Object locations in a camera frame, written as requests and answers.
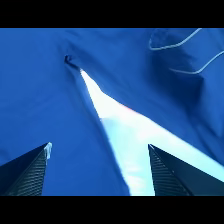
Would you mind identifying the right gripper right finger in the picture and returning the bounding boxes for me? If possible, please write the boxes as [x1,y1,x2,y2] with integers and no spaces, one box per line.
[147,143,224,197]

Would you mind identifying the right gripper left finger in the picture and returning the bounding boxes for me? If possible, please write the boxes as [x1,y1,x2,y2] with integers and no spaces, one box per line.
[0,142,53,197]

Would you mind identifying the blue pants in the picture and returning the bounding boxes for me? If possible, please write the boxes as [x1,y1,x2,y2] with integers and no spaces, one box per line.
[0,28,224,197]

